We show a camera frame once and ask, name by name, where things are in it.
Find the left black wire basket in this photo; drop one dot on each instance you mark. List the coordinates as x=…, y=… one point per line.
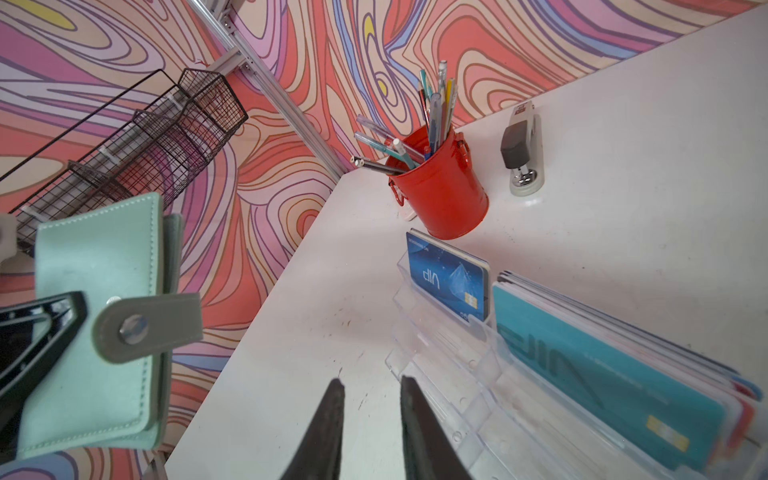
x=174, y=130

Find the red pen cup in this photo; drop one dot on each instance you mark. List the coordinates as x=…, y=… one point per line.
x=444, y=191

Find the blue VIP card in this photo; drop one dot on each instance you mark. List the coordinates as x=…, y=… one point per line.
x=456, y=279

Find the clear acrylic card holder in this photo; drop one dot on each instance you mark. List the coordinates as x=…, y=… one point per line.
x=505, y=421

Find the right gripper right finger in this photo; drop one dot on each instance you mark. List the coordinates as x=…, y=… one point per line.
x=427, y=452

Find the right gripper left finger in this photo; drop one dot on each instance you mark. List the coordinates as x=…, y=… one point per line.
x=319, y=454

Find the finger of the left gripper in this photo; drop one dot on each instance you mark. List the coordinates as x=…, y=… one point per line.
x=34, y=335

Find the mint green card wallet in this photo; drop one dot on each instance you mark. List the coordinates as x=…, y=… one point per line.
x=111, y=386

